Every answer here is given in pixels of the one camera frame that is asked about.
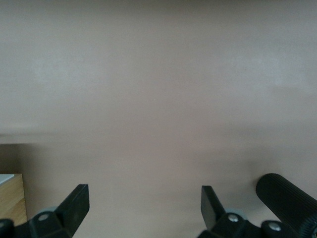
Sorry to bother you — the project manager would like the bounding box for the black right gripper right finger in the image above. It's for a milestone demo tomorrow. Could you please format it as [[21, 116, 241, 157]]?
[[201, 185, 261, 238]]

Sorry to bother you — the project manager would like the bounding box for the wooden drawer with white front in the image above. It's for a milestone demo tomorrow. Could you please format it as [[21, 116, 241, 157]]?
[[0, 173, 27, 227]]

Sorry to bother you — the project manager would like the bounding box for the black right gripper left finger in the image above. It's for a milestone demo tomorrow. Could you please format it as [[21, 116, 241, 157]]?
[[29, 183, 90, 238]]

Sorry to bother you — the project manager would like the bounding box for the brown table cover sheet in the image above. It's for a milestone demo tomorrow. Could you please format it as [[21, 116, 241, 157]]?
[[0, 0, 317, 238]]

